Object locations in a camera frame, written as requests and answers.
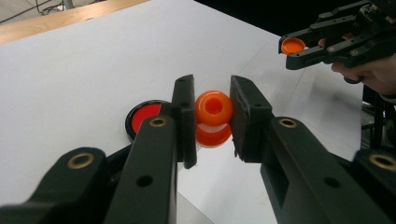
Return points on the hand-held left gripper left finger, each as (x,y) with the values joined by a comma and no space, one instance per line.
(149,174)

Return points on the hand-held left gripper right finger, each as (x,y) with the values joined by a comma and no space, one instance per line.
(295,174)

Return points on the orange stamp cap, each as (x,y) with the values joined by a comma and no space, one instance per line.
(292,46)

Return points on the round red ink pad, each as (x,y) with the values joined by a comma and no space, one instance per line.
(146,116)

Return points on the orange stamp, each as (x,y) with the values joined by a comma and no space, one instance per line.
(214,109)

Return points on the black tripod stand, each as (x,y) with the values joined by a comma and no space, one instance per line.
(378,124)

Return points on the white table cover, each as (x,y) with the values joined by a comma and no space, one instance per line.
(77,77)

